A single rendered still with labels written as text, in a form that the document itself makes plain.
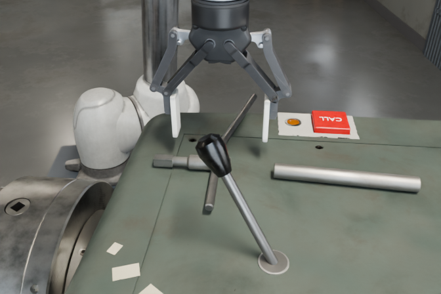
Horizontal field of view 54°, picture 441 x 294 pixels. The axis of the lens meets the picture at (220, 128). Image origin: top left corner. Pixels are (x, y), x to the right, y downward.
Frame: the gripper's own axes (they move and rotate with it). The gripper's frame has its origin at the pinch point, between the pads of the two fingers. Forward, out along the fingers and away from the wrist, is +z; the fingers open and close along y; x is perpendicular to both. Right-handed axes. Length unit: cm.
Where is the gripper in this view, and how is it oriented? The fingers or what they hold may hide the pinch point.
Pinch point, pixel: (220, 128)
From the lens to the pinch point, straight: 65.3
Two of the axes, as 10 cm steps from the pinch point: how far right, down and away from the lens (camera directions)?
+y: -10.0, -0.5, 0.8
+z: 0.0, 8.5, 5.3
